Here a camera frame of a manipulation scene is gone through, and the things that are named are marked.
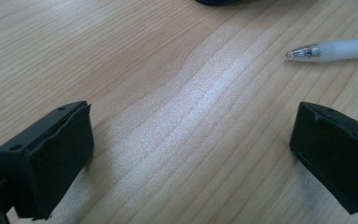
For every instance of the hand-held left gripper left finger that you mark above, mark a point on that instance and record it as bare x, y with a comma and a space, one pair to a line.
52, 158

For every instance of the white translucent pen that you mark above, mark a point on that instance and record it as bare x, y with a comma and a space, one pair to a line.
341, 49

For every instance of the dark fabric object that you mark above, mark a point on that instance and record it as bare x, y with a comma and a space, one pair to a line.
217, 2

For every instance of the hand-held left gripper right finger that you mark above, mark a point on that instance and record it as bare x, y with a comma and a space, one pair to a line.
338, 155

